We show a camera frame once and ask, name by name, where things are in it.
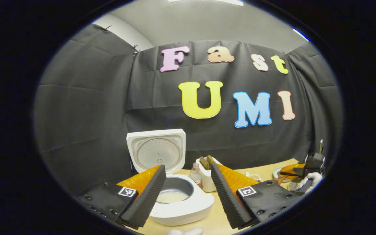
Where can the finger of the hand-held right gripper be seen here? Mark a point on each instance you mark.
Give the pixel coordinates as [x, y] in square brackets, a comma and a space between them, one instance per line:
[289, 169]

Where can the white rice cooker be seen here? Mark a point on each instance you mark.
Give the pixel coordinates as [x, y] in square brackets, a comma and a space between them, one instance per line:
[181, 212]

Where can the white toaster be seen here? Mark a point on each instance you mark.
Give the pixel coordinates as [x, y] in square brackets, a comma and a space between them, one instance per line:
[206, 181]

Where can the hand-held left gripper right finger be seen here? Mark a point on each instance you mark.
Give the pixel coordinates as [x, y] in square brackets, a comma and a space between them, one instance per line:
[227, 199]

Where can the brown toast slice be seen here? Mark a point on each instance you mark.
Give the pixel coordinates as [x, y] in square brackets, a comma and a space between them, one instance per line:
[204, 162]
[210, 159]

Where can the clear bottle with red label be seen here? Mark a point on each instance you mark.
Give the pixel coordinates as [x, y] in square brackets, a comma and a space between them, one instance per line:
[195, 176]

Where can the dark wooden spoon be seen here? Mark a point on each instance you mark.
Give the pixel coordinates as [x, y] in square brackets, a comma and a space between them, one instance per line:
[281, 179]

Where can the small ceiling light panel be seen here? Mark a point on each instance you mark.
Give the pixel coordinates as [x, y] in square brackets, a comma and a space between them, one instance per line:
[301, 35]

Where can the pale green plate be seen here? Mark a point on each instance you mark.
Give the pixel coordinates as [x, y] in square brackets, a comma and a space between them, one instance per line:
[276, 173]

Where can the long ceiling light panel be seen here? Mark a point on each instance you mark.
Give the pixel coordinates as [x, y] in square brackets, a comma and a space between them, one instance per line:
[207, 2]

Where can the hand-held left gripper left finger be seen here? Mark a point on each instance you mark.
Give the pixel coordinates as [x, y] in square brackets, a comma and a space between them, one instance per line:
[147, 199]

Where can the black backdrop cloth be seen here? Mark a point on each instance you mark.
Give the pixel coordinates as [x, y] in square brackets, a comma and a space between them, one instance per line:
[93, 114]

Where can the white divided dish of beans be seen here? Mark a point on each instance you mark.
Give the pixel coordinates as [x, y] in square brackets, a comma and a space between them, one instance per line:
[255, 177]

